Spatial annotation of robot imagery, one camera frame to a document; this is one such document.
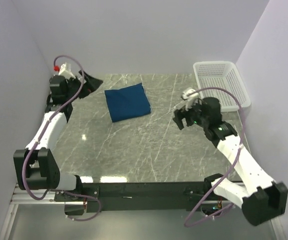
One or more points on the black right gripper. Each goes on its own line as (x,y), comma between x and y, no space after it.
(178,115)

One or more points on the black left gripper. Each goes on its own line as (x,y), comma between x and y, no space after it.
(91,84)

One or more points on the blue t shirt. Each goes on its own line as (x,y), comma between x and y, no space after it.
(128,102)

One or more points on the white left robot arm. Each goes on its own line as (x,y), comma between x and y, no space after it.
(35,165)

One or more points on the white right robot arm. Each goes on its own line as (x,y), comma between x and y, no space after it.
(260,197)

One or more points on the white plastic basket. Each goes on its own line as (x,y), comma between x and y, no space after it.
(224,75)

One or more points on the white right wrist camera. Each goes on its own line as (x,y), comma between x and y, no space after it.
(189,95)

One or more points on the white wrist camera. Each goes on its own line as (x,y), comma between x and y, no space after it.
(64,70)
(189,95)

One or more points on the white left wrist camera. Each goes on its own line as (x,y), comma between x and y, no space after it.
(64,70)

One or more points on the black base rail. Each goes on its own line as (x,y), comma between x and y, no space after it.
(127,196)

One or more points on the aluminium frame rail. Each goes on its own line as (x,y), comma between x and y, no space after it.
(22,197)

